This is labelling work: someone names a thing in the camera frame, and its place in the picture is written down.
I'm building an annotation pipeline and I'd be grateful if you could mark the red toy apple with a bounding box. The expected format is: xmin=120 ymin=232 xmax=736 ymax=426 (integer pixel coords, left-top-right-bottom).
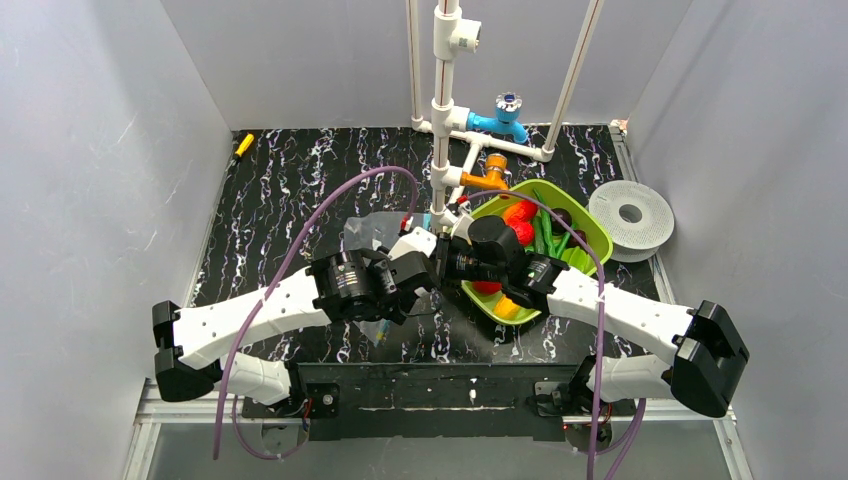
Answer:
xmin=472 ymin=281 xmax=502 ymax=296

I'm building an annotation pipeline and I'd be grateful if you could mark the clear zip top bag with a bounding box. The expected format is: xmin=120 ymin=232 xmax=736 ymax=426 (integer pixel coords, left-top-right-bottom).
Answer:
xmin=343 ymin=211 xmax=442 ymax=346

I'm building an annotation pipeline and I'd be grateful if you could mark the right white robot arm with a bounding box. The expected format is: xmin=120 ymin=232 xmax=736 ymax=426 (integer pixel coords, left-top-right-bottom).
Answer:
xmin=433 ymin=216 xmax=750 ymax=418

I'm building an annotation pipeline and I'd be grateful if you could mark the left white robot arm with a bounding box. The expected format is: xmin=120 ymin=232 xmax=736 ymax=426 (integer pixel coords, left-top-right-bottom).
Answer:
xmin=151 ymin=227 xmax=438 ymax=405

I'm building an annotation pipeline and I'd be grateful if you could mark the yellow orange toy mango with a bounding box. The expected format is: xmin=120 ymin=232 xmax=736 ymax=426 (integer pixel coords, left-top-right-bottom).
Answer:
xmin=492 ymin=295 xmax=523 ymax=321

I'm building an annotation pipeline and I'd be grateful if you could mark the red toy strawberry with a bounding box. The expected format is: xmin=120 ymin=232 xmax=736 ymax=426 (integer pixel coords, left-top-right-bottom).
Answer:
xmin=508 ymin=221 xmax=535 ymax=247

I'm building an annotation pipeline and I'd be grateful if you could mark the orange red toy fruit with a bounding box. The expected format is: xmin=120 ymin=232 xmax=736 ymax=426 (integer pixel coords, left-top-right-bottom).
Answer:
xmin=501 ymin=200 xmax=538 ymax=225

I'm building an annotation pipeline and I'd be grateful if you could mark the green plastic basket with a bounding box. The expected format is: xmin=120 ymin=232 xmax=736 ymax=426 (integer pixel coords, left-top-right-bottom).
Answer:
xmin=460 ymin=178 xmax=614 ymax=327

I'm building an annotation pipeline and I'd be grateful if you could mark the orange faucet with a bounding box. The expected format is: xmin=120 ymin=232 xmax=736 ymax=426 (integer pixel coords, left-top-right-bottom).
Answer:
xmin=460 ymin=153 xmax=509 ymax=190

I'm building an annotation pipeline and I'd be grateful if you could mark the green toy bean pod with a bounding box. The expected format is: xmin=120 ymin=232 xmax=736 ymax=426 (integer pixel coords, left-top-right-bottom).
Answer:
xmin=533 ymin=189 xmax=559 ymax=258

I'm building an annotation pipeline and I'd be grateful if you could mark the dark purple toy plum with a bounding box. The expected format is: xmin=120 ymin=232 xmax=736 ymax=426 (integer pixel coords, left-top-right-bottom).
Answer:
xmin=550 ymin=208 xmax=573 ymax=236

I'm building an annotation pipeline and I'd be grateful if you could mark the dark brown toy fruit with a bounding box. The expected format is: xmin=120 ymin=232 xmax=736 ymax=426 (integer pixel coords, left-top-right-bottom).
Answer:
xmin=568 ymin=229 xmax=588 ymax=249

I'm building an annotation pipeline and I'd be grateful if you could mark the blue faucet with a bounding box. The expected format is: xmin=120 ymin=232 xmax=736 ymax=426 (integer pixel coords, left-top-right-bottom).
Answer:
xmin=465 ymin=92 xmax=529 ymax=144

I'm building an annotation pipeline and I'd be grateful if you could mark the white filament spool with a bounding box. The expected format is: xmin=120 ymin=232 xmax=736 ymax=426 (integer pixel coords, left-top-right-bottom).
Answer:
xmin=588 ymin=180 xmax=675 ymax=263

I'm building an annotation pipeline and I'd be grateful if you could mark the yellow screwdriver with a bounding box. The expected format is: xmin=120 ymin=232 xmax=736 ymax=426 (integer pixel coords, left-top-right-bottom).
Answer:
xmin=234 ymin=133 xmax=255 ymax=159

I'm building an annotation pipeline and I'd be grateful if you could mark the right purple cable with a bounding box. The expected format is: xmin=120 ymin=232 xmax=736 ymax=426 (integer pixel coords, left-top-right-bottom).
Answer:
xmin=457 ymin=190 xmax=647 ymax=480

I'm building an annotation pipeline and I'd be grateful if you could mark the white PVC pipe frame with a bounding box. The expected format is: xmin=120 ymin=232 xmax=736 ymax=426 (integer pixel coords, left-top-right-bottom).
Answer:
xmin=405 ymin=0 xmax=605 ymax=252

